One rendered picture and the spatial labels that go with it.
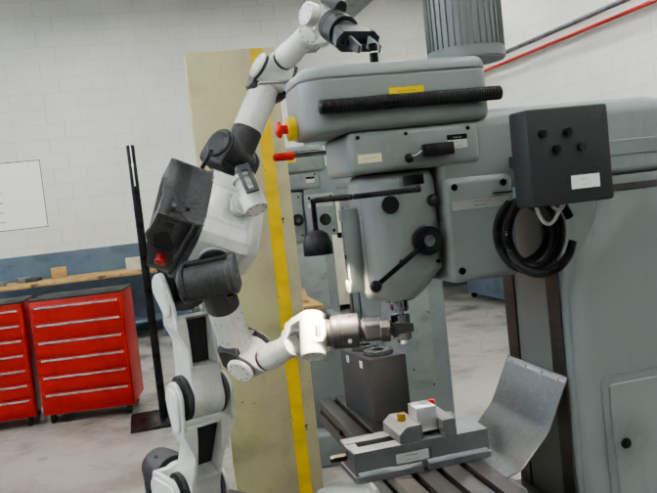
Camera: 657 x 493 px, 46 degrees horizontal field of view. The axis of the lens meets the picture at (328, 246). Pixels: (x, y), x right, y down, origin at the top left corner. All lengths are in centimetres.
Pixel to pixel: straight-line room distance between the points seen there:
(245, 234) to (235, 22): 927
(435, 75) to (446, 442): 88
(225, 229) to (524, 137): 83
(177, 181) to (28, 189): 888
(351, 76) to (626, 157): 76
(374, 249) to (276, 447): 207
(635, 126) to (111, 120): 931
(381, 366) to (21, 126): 914
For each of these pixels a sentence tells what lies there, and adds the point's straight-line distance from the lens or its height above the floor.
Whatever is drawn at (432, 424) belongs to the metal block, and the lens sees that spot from 194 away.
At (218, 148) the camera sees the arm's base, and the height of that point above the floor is 175.
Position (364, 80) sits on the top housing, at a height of 184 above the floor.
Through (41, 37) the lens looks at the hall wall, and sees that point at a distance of 1118.
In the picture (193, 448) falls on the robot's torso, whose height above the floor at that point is 86.
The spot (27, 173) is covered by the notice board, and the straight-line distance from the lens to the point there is 1097.
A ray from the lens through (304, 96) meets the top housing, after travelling 183.
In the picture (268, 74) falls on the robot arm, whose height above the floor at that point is 196.
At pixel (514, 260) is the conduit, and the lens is 180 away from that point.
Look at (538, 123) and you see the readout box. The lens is 172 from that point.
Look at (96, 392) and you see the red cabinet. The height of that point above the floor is 22.
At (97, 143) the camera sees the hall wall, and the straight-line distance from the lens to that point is 1092.
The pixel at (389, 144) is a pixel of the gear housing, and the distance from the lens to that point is 185.
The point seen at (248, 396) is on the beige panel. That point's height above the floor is 68.
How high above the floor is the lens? 159
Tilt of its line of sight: 4 degrees down
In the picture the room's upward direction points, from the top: 6 degrees counter-clockwise
